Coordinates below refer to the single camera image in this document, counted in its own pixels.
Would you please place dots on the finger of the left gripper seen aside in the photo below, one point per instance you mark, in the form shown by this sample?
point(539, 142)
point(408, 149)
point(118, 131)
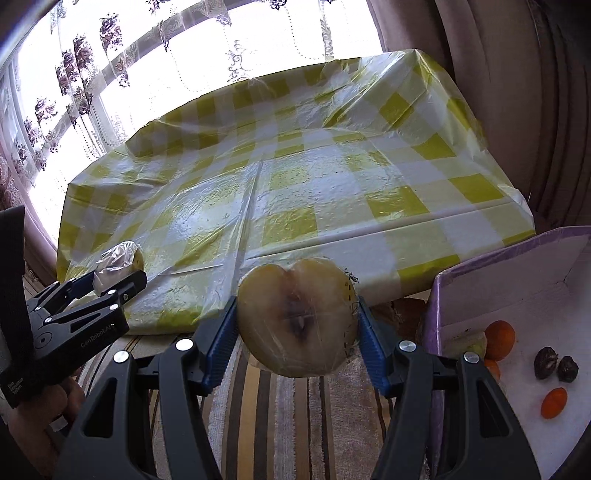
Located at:
point(92, 290)

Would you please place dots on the orange fruit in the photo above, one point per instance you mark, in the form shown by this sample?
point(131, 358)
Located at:
point(501, 339)

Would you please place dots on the yellow checkered plastic tablecloth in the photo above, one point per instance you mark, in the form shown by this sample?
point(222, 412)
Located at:
point(375, 163)

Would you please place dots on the floral sheer curtain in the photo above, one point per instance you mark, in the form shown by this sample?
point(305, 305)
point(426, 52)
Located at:
point(90, 73)

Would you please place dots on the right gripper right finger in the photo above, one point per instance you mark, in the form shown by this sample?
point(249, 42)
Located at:
point(450, 408)

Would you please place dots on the person's left hand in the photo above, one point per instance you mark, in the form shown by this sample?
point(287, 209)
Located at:
point(29, 424)

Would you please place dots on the brown drape curtain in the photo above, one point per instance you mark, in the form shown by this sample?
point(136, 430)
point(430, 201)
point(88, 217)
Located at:
point(524, 69)

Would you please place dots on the small orange kumquat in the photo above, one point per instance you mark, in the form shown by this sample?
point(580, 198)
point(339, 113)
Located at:
point(554, 403)

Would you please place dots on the purple storage box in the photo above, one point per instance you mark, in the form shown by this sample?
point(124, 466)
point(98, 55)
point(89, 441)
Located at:
point(525, 310)

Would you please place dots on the green cabbage half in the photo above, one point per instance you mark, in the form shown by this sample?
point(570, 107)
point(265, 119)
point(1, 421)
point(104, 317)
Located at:
point(456, 347)

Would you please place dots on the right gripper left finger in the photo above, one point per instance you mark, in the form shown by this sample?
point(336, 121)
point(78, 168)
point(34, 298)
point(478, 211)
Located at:
point(111, 437)

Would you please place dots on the dark dried date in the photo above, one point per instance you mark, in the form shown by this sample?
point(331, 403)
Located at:
point(545, 362)

